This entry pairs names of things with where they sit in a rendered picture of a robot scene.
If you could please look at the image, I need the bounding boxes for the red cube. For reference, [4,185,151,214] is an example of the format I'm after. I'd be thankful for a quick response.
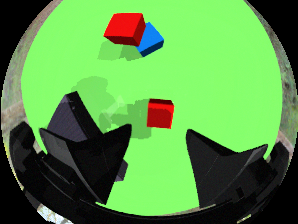
[146,97,174,129]
[104,12,146,47]

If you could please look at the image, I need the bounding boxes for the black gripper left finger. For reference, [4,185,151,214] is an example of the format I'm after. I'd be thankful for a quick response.
[39,124,132,205]

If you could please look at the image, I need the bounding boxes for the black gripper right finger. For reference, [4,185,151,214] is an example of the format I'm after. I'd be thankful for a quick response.
[185,128,269,209]

